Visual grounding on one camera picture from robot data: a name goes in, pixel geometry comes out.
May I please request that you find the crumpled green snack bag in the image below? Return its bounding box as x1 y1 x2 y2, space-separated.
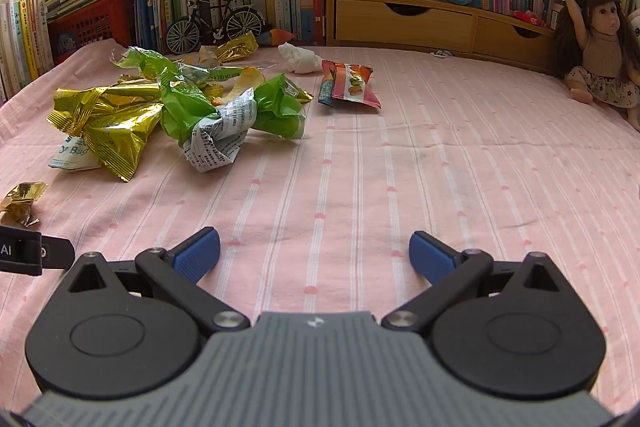
252 74 307 140

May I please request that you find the wooden drawer organizer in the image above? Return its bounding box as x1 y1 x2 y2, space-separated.
326 0 566 75

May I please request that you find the row of white yellow books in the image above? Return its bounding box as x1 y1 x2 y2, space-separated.
0 0 55 102

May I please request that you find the small crumpled gold wrapper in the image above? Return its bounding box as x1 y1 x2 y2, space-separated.
0 182 49 228

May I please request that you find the pink striped cloth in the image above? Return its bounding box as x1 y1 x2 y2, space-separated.
0 42 640 413

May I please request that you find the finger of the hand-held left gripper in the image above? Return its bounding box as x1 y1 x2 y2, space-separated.
0 227 76 276

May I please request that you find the red plastic crate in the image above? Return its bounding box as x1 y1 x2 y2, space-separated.
47 0 136 65

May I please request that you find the white bag blue print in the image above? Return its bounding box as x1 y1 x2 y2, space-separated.
48 136 103 171

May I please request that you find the multicoloured fabric toy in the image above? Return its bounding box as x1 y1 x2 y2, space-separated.
257 28 297 46

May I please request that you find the green white printed snack bag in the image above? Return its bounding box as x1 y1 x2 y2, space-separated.
159 76 261 174

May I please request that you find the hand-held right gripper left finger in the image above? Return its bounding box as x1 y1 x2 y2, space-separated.
55 227 252 337

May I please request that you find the white crumpled tissue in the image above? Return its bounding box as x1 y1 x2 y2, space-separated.
278 42 321 75

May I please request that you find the large gold snack bag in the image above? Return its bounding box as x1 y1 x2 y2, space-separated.
46 76 166 182

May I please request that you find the brown haired doll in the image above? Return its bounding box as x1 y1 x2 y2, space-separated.
555 0 640 132

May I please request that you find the yellow torn wrapper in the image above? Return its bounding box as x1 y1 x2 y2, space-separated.
210 66 267 106

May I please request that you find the small red pink toy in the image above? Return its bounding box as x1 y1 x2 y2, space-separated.
512 9 548 28

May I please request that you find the orange red snack packet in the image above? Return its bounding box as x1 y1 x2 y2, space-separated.
320 61 382 110

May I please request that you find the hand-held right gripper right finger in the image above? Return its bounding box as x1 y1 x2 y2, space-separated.
380 231 576 334

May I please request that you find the black miniature bicycle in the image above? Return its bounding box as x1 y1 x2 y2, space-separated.
165 0 266 55

